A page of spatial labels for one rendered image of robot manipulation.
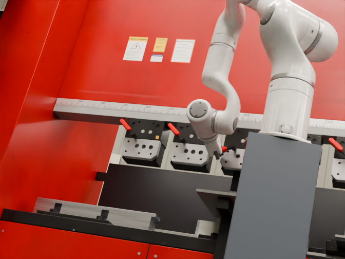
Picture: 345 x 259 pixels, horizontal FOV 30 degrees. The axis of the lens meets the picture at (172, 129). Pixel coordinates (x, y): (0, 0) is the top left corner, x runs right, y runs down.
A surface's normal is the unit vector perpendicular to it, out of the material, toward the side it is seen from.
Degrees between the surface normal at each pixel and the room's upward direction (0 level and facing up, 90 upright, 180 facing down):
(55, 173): 90
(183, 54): 90
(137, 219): 90
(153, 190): 90
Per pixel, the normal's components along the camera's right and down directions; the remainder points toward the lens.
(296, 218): -0.03, -0.40
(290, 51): -0.39, 0.00
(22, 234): -0.26, -0.44
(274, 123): -0.55, -0.44
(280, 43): -0.65, 0.19
